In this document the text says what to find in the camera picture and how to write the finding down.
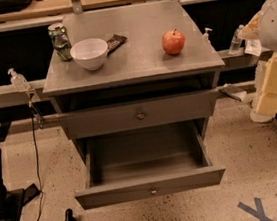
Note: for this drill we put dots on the red apple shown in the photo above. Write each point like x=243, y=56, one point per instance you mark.
x=173, y=42

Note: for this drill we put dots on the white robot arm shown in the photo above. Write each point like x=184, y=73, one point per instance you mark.
x=263, y=26

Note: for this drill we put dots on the grey upper closed drawer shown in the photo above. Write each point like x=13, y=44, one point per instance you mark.
x=140, y=114

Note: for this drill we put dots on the grey drawer cabinet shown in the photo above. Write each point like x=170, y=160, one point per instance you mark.
x=139, y=69

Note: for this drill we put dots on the grey open lower drawer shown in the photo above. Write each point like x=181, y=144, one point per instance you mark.
x=145, y=163

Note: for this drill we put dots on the white wipes packet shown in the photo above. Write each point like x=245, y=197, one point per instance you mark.
x=253, y=47

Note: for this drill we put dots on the clear water bottle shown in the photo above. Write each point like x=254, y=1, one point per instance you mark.
x=236, y=41

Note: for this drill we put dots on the small pump bottle right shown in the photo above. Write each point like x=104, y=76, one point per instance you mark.
x=206, y=34

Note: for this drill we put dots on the blue tape cross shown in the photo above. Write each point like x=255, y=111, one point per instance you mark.
x=257, y=211

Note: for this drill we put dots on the white bowl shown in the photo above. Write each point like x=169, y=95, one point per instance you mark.
x=90, y=53

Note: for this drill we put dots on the green soda can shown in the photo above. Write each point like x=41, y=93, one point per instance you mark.
x=60, y=41

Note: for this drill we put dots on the clear sanitizer pump bottle left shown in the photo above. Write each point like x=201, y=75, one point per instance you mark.
x=18, y=81

